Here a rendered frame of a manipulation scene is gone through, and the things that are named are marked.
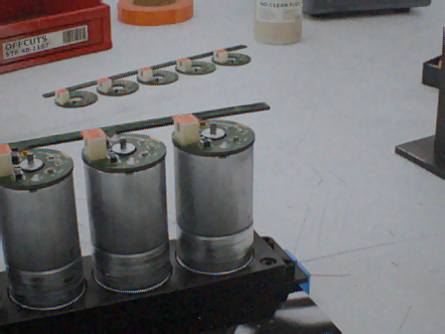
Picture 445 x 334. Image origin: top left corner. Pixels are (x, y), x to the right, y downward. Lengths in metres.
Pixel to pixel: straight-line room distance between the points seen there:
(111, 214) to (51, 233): 0.02
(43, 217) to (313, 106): 0.25
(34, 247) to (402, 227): 0.16
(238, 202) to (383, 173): 0.14
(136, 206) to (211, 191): 0.02
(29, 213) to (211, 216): 0.06
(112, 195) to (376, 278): 0.11
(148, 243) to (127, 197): 0.02
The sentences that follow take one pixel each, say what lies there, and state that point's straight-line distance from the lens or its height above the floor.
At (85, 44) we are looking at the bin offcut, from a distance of 0.55.
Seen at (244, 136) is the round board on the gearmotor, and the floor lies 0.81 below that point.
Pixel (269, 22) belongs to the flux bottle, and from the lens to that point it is 0.55.
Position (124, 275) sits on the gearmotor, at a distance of 0.25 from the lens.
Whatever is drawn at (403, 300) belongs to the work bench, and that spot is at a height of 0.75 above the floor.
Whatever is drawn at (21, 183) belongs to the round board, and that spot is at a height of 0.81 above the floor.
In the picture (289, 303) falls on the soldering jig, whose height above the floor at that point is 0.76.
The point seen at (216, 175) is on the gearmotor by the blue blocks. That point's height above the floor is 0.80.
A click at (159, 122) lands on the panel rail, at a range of 0.26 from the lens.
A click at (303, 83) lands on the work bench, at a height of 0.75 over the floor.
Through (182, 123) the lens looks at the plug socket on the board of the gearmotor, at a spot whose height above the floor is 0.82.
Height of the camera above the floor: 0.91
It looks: 25 degrees down
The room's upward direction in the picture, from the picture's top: straight up
